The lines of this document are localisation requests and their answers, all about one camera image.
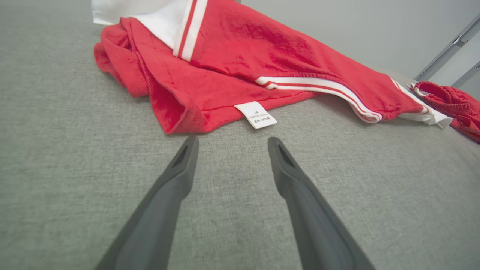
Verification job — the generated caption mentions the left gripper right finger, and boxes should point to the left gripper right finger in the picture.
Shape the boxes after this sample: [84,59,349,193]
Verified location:
[267,136,377,270]

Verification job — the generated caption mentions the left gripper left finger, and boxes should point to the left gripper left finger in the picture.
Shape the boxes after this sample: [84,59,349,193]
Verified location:
[95,136,200,270]

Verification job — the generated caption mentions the red shirt with white trim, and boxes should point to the red shirt with white trim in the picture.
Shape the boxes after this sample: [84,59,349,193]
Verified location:
[91,0,455,135]

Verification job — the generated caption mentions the grey fabric sofa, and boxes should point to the grey fabric sofa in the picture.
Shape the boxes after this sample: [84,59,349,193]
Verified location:
[0,0,480,270]

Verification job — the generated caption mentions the red shorts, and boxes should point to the red shorts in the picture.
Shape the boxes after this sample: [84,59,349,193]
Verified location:
[408,80,480,144]

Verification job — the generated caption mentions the grey metal partition post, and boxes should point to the grey metal partition post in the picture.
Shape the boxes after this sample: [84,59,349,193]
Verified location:
[414,14,480,82]
[451,61,480,90]

